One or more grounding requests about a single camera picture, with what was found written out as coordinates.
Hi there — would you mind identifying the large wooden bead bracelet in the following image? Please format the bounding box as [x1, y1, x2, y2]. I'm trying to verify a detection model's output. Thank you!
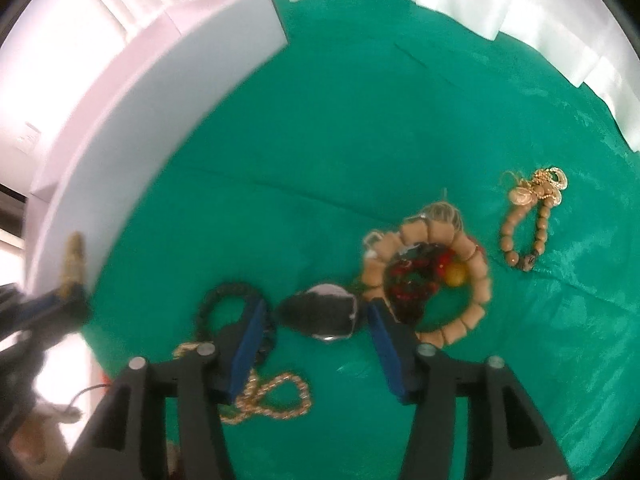
[360, 219, 494, 348]

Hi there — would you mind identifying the white cardboard box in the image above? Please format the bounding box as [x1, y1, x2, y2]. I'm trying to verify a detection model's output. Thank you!
[25, 0, 288, 296]

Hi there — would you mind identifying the small wooden bead bracelet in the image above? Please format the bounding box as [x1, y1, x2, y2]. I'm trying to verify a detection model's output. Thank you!
[499, 194, 557, 270]

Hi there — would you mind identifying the green velvet cloth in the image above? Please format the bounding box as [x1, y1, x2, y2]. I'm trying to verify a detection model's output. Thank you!
[85, 0, 639, 479]

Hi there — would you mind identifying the black silver pendant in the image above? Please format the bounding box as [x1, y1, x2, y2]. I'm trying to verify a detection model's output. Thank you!
[276, 283, 362, 342]

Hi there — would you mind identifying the gold earrings cluster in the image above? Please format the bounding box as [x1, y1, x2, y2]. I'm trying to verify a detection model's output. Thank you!
[508, 167, 568, 207]

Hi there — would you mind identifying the black bead bracelet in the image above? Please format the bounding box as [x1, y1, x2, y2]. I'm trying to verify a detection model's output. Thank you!
[195, 282, 277, 366]

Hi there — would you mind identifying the red bead bracelet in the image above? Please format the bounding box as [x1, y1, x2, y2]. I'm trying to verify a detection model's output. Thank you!
[383, 242, 471, 326]

